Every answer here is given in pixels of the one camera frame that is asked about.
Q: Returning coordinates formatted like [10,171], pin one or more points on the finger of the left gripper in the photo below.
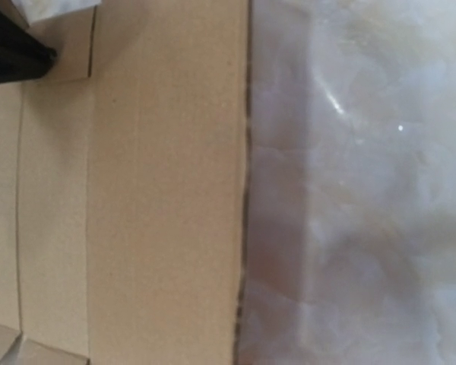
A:
[22,57]

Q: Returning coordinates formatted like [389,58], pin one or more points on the brown cardboard box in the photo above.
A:
[122,177]

